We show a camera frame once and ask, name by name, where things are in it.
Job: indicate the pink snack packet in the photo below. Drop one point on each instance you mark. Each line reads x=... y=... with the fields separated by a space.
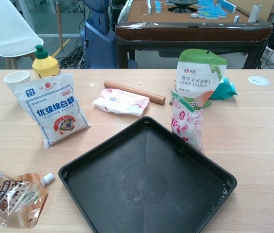
x=188 y=126

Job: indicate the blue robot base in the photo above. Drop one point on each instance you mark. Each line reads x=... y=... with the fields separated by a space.
x=100 y=48

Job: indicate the pink wet wipes pack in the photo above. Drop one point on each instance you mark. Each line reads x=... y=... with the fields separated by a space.
x=120 y=102

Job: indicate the black plastic tray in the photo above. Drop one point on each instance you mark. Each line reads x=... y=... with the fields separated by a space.
x=139 y=184

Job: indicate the green teal snack bags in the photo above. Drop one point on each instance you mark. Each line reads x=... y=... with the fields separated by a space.
x=225 y=89

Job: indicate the wooden rolling pin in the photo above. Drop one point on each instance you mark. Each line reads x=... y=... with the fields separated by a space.
x=117 y=86

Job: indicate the green white corn starch bag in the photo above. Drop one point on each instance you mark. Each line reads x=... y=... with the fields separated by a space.
x=195 y=77

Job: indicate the white castor sugar bag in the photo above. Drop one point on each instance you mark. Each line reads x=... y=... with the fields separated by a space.
x=54 y=111

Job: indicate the dark wood mahjong table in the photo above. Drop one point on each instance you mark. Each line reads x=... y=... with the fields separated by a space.
x=188 y=30

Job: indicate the yellow bottle green cap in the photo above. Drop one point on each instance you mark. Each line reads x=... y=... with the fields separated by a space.
x=45 y=66

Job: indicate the black mahjong table hub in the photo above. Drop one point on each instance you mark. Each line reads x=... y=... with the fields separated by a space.
x=180 y=4

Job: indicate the white paper cup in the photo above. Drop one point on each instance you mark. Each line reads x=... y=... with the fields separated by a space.
x=16 y=78

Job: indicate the white round table grommet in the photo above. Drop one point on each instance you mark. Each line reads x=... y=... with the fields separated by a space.
x=258 y=80

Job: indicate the white mahjong tile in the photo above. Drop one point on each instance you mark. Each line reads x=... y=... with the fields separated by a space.
x=236 y=18

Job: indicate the clear bag of bread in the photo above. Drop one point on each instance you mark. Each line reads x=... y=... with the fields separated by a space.
x=13 y=196

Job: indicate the white plastic chair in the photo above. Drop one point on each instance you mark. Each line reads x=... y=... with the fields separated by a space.
x=5 y=31

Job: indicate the white paper roll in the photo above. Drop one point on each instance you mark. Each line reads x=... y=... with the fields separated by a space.
x=255 y=13

